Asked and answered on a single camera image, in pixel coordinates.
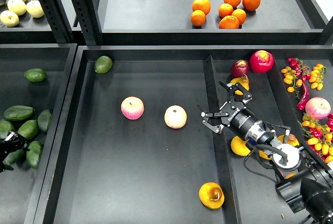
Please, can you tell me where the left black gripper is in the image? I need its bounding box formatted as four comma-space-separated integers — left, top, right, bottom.
0, 131, 28, 172

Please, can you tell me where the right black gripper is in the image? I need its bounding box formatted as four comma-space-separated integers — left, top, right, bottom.
197, 81, 274, 143

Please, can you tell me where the yellow pear with stem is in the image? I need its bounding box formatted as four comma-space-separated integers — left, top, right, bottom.
198, 182, 225, 210

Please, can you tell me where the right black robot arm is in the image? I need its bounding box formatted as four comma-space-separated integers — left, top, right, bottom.
201, 82, 332, 223

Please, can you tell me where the dark avocado left edge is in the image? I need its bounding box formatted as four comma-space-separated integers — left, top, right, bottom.
0, 119, 16, 139

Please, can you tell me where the yellow pear left of wrist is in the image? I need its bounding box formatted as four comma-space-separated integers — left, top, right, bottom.
230, 136, 251, 156

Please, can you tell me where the yellow pear of wrist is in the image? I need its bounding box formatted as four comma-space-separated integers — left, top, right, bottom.
230, 136, 251, 156
278, 134, 300, 147

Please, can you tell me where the bright green avocado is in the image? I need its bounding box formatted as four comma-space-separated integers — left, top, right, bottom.
18, 120, 39, 141

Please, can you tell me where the yellow pear near red apple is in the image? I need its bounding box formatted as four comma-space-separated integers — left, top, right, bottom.
230, 74, 249, 91

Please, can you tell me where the yellow pear under wrist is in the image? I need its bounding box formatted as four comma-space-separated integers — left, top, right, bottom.
259, 150, 271, 160

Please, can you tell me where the dark green upright avocado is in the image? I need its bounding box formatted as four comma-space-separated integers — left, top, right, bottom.
37, 109, 52, 133

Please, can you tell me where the yellow pear right of wrist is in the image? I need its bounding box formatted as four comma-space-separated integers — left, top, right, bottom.
278, 134, 300, 147

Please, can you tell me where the green avocado upper left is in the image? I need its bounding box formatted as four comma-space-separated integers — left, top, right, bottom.
24, 68, 47, 82

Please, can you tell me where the yellow pear lower right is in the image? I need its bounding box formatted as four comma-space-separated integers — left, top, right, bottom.
285, 173, 296, 179

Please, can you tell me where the green avocado in tray corner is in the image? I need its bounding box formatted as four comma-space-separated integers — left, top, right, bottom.
94, 56, 113, 74

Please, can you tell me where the pale yellow pear front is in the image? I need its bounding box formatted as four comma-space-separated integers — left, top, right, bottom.
1, 10, 19, 28

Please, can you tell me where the dark red apple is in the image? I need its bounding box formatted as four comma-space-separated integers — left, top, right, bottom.
230, 59, 249, 78

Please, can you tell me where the pale pink apple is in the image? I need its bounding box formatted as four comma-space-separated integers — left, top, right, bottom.
164, 105, 187, 129

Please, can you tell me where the bright red apple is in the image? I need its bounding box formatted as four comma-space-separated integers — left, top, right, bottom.
249, 50, 275, 73

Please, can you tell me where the orange cherry tomato bunch left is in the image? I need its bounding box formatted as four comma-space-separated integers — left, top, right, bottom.
281, 66, 303, 93

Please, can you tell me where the red chili pepper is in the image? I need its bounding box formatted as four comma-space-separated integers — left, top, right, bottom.
297, 82, 309, 110

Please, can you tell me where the red cherry tomato bunch top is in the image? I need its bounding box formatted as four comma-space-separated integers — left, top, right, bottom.
287, 57, 311, 81

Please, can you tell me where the pink apple right side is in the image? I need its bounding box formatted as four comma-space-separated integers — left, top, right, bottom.
305, 97, 331, 120

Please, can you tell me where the mixed cherry tomato bunch lower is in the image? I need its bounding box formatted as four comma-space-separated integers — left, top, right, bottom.
299, 113, 332, 164

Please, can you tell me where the orange fruit front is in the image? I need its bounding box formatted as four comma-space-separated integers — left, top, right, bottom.
219, 15, 240, 29

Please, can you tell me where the yellow cherry tomato bunch right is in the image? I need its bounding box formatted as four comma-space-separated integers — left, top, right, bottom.
309, 64, 326, 91

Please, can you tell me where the orange fruit middle right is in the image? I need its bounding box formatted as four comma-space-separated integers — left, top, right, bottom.
232, 9, 247, 26

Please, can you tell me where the orange fruit lower left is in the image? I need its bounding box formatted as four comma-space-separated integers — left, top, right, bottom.
190, 10, 206, 27

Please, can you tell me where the pink red apple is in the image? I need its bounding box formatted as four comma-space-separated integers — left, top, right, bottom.
121, 96, 144, 120

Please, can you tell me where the black metal divider bar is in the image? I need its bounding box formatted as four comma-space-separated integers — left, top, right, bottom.
203, 55, 241, 223

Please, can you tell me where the orange fruit centre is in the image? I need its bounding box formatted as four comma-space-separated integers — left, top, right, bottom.
219, 3, 234, 18

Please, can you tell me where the orange fruit far left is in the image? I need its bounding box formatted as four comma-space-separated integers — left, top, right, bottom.
192, 0, 211, 15

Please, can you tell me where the orange fruit top right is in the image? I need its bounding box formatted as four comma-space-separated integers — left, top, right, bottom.
242, 0, 261, 11

